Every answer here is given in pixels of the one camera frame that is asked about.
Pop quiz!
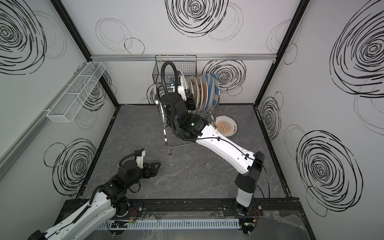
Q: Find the aluminium wall rail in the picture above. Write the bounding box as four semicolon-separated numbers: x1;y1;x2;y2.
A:
91;53;277;62

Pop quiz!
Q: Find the white slotted cable duct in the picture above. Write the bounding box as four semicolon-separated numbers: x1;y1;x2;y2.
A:
97;219;241;231

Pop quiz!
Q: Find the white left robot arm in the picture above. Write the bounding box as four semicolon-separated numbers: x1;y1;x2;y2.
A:
28;161;161;240

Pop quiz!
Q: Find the stainless steel dish rack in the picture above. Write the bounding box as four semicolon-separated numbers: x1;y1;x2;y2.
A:
153;81;222;155

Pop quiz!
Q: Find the cream floral plate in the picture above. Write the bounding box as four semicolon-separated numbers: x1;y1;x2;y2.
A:
190;76;201;113

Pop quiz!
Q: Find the large blue striped plate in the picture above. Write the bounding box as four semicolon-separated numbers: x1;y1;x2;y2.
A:
210;73;220;110

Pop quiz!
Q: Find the small blue striped plate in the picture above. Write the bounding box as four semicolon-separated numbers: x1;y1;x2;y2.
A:
205;74;215;112

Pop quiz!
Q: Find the green rim red ring plate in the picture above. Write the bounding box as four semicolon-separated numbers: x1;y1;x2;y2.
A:
177;71;188;101

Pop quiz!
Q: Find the white wire wall shelf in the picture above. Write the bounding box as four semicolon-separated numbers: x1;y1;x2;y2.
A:
47;62;106;123

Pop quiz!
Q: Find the sunburst plate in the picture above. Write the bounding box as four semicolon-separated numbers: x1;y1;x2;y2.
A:
215;115;238;137
200;74;210;112

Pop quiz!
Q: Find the black wire wall basket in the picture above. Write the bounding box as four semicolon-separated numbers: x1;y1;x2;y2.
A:
152;55;197;88

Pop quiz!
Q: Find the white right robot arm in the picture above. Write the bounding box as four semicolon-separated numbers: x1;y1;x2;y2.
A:
160;93;265;209

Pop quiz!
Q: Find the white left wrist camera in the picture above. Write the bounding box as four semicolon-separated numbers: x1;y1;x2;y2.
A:
136;151;146;169

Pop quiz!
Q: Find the red text green rim plate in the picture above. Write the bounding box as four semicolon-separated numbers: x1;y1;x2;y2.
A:
195;76;204;113

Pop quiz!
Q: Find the white plate thin green line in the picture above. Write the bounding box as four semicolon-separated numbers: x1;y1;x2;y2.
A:
185;76;196;113

